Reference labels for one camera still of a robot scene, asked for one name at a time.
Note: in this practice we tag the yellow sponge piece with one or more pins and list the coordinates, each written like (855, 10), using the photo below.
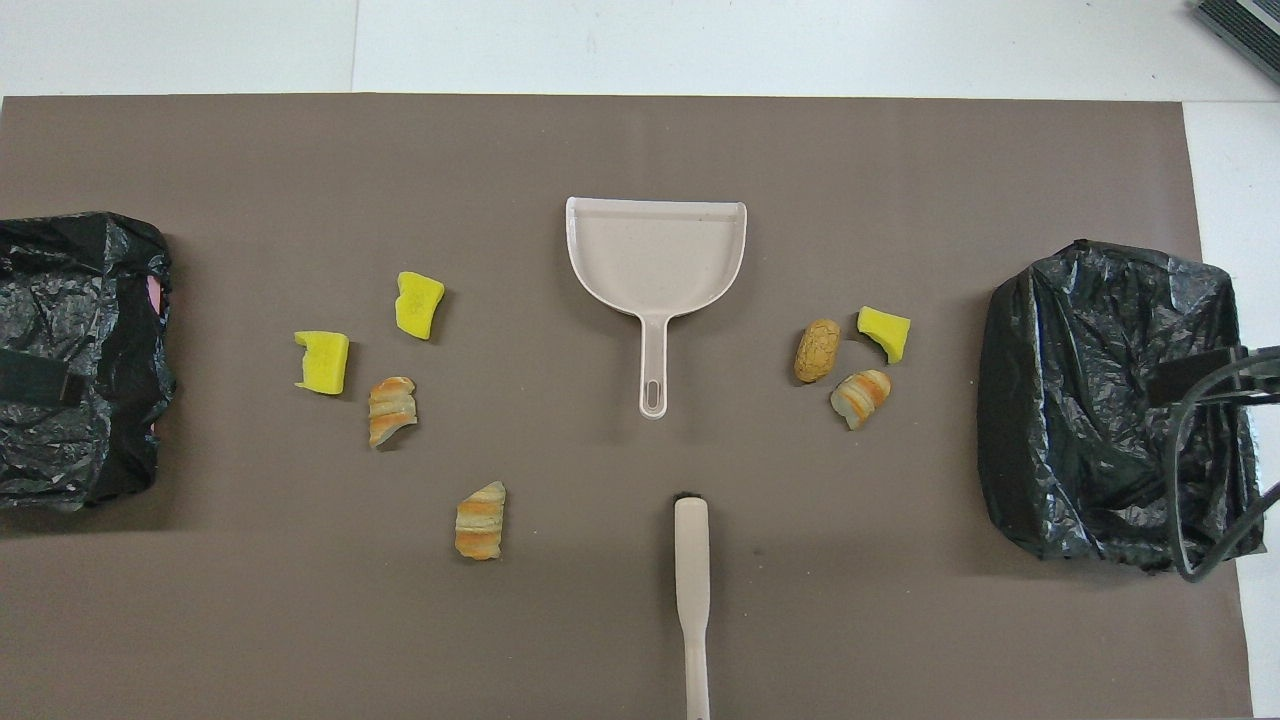
(418, 305)
(322, 362)
(886, 332)

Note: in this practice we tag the striped croissant piece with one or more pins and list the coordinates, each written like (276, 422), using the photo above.
(390, 412)
(480, 522)
(860, 398)

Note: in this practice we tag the beige hand brush black bristles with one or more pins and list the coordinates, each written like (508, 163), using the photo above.
(692, 560)

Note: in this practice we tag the beige plastic dustpan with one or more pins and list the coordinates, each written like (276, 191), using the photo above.
(655, 260)

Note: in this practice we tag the black bag-lined bin pink patch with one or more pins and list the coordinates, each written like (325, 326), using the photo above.
(60, 290)

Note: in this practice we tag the grey ribbed device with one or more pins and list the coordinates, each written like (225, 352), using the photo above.
(1240, 30)

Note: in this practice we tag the brown oval bread roll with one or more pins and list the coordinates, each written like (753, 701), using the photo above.
(817, 351)

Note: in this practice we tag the brown table mat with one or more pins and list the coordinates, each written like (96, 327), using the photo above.
(600, 150)

